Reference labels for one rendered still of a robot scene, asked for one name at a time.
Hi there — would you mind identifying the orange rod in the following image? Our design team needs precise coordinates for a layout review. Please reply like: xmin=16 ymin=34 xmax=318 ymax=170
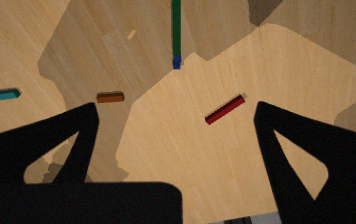
xmin=96 ymin=93 xmax=125 ymax=103

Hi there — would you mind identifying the turquoise rod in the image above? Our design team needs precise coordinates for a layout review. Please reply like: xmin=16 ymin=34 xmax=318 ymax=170
xmin=0 ymin=89 xmax=21 ymax=100

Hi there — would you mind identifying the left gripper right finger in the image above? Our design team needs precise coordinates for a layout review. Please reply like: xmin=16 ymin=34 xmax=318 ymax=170
xmin=254 ymin=101 xmax=356 ymax=224

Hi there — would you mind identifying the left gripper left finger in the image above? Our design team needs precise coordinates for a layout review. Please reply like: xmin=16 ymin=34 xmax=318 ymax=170
xmin=0 ymin=102 xmax=99 ymax=184

